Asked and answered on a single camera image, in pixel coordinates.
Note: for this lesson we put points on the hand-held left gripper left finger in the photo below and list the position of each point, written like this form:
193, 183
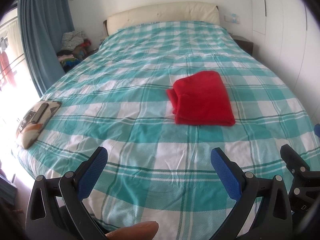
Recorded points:
92, 172

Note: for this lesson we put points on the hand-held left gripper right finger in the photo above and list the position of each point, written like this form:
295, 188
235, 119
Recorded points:
225, 172

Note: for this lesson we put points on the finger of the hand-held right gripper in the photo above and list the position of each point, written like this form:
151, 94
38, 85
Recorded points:
317, 130
291, 156

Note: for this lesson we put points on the red knit sweater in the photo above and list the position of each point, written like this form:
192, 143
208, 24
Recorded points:
202, 100

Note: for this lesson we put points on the pile of clothes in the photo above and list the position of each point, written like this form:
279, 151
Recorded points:
73, 42

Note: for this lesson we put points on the person's left hand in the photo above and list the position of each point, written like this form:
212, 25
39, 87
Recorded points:
135, 231

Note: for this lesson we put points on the patterned beige pillow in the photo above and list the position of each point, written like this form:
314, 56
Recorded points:
28, 135

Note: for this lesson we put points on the black remote on cushion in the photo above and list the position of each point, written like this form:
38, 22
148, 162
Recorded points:
40, 113

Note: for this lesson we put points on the bed with teal plaid cover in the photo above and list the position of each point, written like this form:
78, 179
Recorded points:
112, 92

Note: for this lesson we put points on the silver black device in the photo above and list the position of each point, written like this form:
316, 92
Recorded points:
26, 120

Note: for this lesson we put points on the white wardrobe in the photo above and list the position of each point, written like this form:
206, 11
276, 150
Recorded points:
282, 30

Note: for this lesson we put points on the dark nightstand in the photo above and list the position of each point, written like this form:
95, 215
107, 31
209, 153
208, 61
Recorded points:
245, 45

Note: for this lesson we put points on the red hanging garment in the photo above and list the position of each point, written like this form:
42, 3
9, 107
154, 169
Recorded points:
6, 67

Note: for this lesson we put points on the blue curtain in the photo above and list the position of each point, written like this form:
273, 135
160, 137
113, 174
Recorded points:
40, 30

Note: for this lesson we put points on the cream padded headboard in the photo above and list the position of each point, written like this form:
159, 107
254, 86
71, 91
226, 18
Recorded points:
162, 12

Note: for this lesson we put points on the white wall socket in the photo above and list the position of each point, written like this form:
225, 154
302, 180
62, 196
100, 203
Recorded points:
232, 18

